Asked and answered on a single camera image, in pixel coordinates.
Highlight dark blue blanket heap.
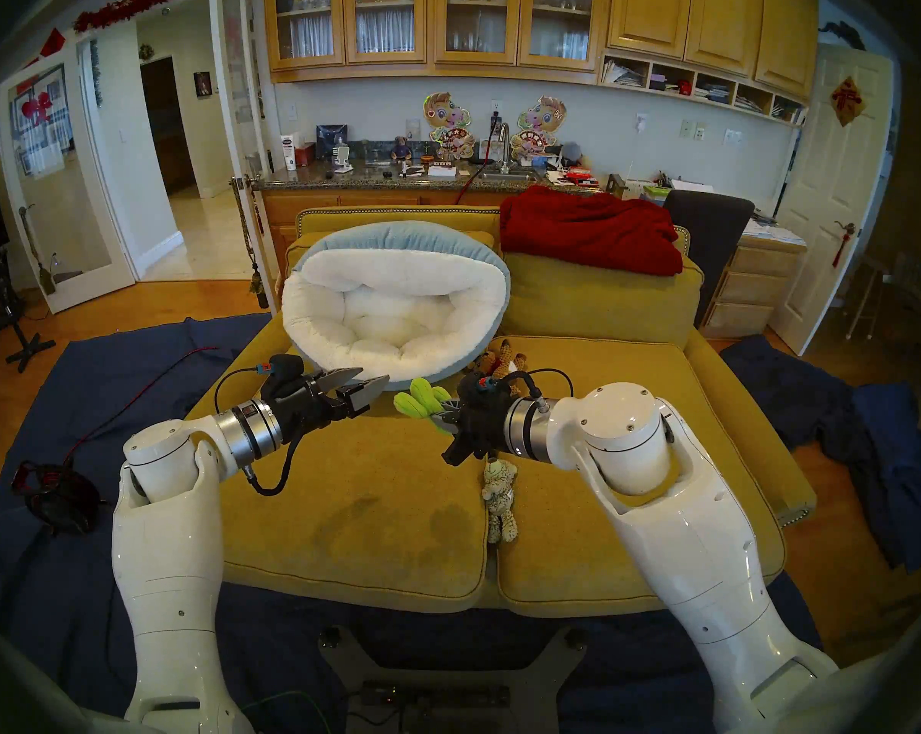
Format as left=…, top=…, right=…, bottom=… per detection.
left=720, top=335, right=921, bottom=573

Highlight long hanging shoehorn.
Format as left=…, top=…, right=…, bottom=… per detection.
left=18, top=205, right=57, bottom=296

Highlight black wall decoration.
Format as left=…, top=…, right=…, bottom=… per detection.
left=818, top=20, right=866, bottom=51

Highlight white and blue dog bed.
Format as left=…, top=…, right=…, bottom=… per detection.
left=281, top=220, right=512, bottom=391

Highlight white glass french door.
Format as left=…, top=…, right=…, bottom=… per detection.
left=0, top=41, right=136, bottom=314
left=210, top=0, right=281, bottom=313

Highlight stack of papers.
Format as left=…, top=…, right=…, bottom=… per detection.
left=742, top=216, right=809, bottom=248

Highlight red blanket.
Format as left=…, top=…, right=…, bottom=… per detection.
left=499, top=185, right=684, bottom=277

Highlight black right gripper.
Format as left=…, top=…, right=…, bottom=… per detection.
left=430, top=395, right=511, bottom=467

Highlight brown reindeer plush toy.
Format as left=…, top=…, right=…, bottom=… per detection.
left=472, top=339, right=528, bottom=382

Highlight blue floor cloth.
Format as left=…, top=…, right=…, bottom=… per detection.
left=0, top=312, right=824, bottom=734

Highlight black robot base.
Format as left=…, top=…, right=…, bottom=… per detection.
left=319, top=625, right=587, bottom=734

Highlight yellow back cushion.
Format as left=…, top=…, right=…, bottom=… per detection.
left=502, top=251, right=704, bottom=349

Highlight wooden drawer cabinet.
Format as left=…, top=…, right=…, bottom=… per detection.
left=697, top=235, right=809, bottom=339

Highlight cartoon child wall decoration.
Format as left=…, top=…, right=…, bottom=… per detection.
left=510, top=96, right=568, bottom=160
left=422, top=92, right=475, bottom=160

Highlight red tinsel garland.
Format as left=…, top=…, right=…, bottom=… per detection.
left=73, top=0, right=209, bottom=35

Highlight dark upholstered chair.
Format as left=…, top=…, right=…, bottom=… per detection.
left=663, top=190, right=756, bottom=328

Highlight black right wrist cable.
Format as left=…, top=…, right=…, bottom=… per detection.
left=499, top=368, right=576, bottom=414

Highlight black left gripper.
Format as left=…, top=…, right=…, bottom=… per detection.
left=277, top=367, right=391, bottom=439

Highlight black and red cable reel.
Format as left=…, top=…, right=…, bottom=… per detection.
left=11, top=457, right=106, bottom=537

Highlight wooden wall cabinets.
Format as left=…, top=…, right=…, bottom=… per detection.
left=263, top=0, right=820, bottom=127

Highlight granite counter with wood base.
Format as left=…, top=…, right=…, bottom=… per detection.
left=254, top=159, right=606, bottom=282

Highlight red floor cable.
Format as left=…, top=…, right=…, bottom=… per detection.
left=13, top=346, right=220, bottom=496

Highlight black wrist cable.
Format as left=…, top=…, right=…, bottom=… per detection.
left=499, top=368, right=576, bottom=414
left=214, top=365, right=301, bottom=498

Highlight white panel door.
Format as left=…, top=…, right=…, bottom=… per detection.
left=766, top=43, right=895, bottom=356

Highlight yellow sofa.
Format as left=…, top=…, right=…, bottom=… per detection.
left=143, top=205, right=818, bottom=619

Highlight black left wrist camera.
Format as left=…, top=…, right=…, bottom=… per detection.
left=260, top=354, right=306, bottom=397

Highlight green cactus plush toy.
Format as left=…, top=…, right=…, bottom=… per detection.
left=393, top=378, right=453, bottom=421

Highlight red diamond door ornament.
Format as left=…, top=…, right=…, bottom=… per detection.
left=829, top=75, right=866, bottom=127

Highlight hanging door bell strap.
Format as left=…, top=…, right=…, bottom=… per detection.
left=229, top=176, right=271, bottom=310

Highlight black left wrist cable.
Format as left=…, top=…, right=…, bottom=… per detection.
left=214, top=365, right=301, bottom=498

